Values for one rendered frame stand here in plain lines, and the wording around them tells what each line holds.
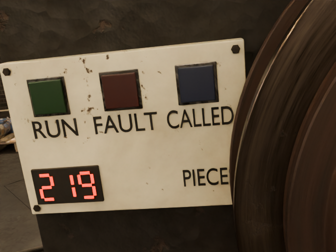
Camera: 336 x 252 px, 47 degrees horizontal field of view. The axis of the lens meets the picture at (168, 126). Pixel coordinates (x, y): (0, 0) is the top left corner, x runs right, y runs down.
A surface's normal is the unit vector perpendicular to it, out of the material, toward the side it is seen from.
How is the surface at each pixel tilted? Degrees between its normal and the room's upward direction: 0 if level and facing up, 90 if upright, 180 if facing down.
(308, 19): 90
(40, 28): 90
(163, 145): 90
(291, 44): 90
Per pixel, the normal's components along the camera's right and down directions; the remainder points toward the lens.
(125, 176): -0.11, 0.28
